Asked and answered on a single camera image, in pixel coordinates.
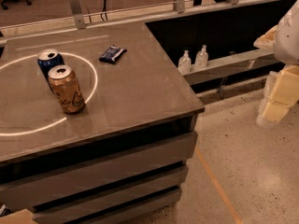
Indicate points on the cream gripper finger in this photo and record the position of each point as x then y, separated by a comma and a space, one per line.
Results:
268, 87
284, 94

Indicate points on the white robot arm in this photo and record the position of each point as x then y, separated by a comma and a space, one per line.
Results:
283, 38

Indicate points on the blue rxbar blueberry wrapper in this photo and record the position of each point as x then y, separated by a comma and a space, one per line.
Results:
112, 54

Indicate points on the right clear sanitizer bottle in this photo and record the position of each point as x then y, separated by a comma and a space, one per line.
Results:
201, 57

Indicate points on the clear sanitizer bottle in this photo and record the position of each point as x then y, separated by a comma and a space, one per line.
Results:
201, 57
184, 63

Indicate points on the left clear sanitizer bottle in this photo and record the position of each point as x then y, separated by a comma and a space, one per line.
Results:
184, 63

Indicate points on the grey slatted counter base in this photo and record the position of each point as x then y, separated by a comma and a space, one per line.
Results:
84, 173

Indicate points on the gold soda can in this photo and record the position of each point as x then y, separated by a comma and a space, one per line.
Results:
65, 86

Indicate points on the metal railing with posts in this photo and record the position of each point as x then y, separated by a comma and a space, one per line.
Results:
211, 18

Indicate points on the blue soda can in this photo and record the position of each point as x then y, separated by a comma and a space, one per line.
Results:
47, 59

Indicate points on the cardboard box corner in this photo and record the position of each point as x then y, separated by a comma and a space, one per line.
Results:
20, 217

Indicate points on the grey wall shelf ledge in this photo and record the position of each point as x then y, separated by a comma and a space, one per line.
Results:
231, 65

